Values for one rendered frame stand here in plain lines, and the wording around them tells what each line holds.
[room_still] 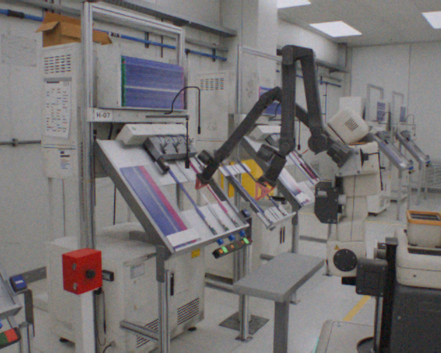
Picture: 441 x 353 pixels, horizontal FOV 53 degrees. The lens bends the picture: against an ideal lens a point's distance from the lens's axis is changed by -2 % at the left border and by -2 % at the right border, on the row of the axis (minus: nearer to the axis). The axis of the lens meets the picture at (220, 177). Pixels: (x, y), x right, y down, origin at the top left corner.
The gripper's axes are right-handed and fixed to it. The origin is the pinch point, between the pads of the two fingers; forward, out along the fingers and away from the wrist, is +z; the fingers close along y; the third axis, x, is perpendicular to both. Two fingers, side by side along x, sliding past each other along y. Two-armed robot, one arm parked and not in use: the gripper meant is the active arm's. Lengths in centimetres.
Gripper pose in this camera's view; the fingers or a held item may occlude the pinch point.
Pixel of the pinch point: (197, 188)
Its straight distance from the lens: 254.3
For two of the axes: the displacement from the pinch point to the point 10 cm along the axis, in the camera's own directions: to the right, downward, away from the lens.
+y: -5.5, 1.1, -8.3
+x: 6.4, 6.9, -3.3
